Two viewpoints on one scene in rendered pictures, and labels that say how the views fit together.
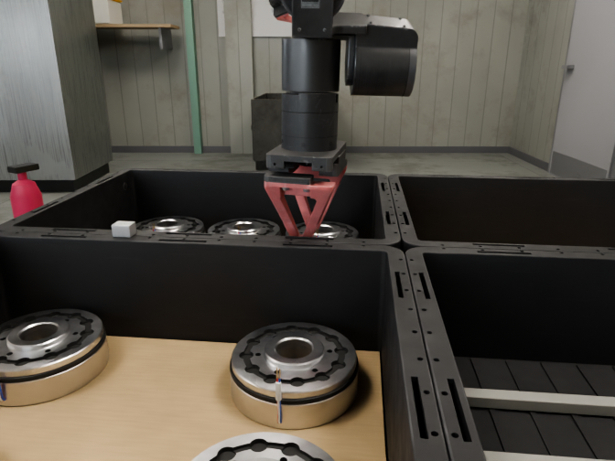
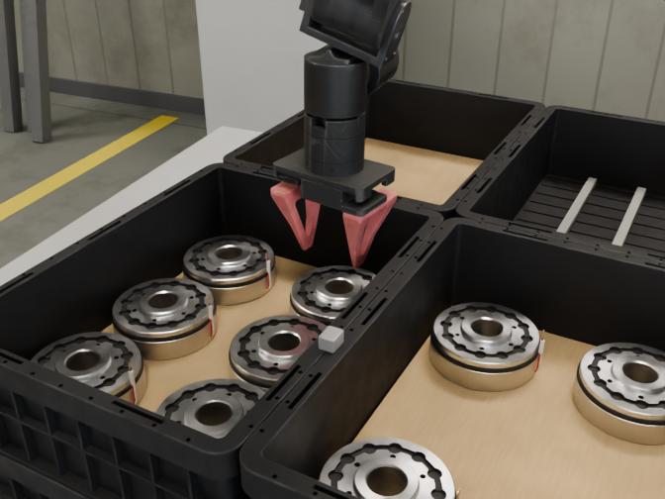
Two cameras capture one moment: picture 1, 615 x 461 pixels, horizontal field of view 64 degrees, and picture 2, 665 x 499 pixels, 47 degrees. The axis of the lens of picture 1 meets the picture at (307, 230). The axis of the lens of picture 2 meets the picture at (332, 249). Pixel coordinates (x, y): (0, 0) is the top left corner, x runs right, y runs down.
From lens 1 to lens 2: 70 cm
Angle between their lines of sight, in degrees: 62
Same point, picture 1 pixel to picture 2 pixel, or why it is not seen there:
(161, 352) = (394, 426)
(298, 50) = (358, 75)
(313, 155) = (377, 171)
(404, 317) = (576, 247)
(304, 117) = (360, 139)
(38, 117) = not seen: outside the picture
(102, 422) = (496, 470)
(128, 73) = not seen: outside the picture
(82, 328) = (384, 450)
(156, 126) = not seen: outside the picture
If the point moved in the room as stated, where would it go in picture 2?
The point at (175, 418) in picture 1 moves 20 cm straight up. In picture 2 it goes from (505, 427) to (534, 223)
